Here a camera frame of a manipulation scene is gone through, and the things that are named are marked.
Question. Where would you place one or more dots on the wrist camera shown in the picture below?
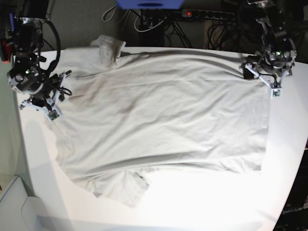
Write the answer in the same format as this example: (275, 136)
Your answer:
(275, 92)
(52, 115)

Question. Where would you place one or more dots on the white t-shirt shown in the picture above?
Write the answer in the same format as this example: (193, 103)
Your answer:
(130, 114)

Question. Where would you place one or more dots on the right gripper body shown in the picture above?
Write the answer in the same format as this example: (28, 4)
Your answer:
(49, 95)

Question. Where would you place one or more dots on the white plastic bin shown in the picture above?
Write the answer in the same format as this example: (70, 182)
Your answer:
(20, 212)

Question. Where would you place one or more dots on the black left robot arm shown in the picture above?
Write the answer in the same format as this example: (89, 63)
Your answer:
(274, 37)

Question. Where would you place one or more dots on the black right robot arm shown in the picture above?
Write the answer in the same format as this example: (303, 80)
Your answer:
(26, 75)

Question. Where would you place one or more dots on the red and blue tools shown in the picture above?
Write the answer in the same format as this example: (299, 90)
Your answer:
(7, 30)

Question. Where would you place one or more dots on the blue box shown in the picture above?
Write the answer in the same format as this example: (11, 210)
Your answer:
(149, 4)

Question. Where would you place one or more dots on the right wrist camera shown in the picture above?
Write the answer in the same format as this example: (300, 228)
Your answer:
(52, 115)

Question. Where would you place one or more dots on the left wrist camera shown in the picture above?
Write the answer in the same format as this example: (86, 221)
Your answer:
(275, 92)

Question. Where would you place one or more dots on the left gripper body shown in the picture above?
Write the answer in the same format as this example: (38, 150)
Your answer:
(271, 70)

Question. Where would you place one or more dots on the white power strip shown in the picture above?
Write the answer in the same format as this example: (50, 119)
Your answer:
(204, 14)

